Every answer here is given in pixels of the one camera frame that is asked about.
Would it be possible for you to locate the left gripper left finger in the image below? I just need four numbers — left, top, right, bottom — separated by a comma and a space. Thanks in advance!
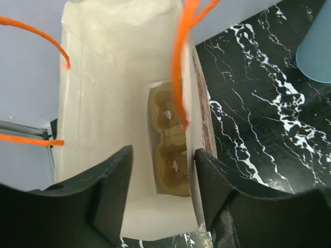
1, 146, 133, 247

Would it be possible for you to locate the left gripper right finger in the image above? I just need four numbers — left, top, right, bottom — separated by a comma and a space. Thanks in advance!
194, 149, 330, 247

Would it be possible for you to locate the pulp cup carrier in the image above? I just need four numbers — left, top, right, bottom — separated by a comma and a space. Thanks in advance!
148, 83, 190, 197

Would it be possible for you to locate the printed kraft paper bag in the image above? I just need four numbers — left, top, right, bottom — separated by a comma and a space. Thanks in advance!
0, 0, 220, 241

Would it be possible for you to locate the black marble pattern mat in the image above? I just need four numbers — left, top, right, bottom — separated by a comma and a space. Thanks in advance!
119, 1, 330, 247

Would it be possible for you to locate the blue cylindrical stirrer holder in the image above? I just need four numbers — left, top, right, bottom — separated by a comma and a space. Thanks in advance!
296, 0, 330, 84

